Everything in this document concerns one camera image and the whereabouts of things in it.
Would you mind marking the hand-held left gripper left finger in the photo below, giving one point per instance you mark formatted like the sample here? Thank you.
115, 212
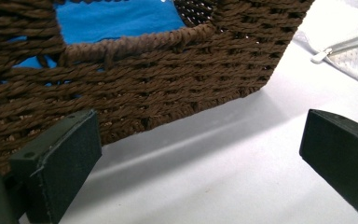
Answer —
62, 161

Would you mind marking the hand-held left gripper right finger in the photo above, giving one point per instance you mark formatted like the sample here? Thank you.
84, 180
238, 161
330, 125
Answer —
345, 149

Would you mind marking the white mesh laundry bag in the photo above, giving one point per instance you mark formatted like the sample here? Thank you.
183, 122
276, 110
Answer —
354, 59

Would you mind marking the brown woven basket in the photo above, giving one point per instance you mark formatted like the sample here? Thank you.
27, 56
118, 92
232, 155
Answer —
167, 77

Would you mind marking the blue cloth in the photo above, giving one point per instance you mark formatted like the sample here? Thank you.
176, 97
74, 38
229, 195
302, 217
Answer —
112, 18

